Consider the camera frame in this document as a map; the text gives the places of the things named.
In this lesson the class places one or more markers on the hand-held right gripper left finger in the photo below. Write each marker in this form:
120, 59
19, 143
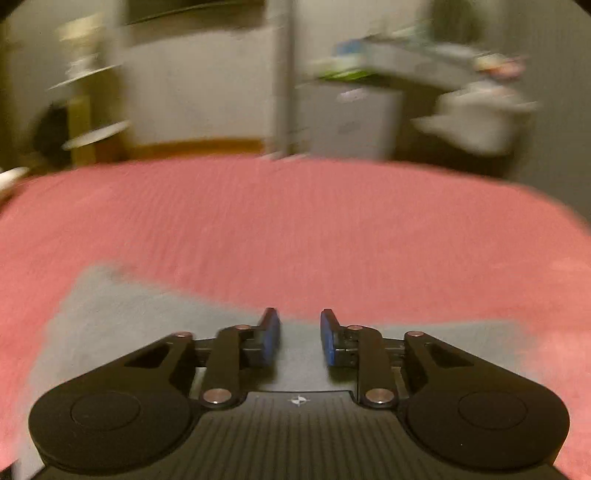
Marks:
270, 337

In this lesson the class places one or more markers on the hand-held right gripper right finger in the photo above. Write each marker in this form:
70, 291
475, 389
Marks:
328, 337

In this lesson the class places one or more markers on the grey sweat pants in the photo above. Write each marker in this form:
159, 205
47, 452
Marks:
138, 314

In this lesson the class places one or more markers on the pink ribbed blanket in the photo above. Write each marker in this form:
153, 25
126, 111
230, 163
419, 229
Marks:
323, 230

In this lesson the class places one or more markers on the grey nightstand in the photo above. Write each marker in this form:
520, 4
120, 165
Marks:
346, 120

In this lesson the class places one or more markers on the green packet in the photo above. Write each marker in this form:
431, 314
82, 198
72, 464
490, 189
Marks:
344, 74

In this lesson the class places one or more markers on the grey upholstered chair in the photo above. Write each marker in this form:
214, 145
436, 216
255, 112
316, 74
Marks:
480, 120

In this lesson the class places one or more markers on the colourful printed box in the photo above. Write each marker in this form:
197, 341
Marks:
350, 50

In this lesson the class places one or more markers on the grey vanity table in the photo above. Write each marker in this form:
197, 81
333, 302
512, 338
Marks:
425, 64

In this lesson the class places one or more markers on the yellow round side table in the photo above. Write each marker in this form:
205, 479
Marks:
81, 117

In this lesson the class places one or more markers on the black backpack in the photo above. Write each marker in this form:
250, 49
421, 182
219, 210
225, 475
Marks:
53, 136

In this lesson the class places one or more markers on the grey curtain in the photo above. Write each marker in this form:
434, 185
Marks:
558, 92

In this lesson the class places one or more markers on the round vanity mirror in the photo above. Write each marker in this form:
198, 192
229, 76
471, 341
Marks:
455, 21

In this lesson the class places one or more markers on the cream wrapped flower bouquet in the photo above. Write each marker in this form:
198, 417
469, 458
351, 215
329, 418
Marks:
81, 41

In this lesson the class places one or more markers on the black wall television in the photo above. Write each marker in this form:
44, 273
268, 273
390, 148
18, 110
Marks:
184, 9

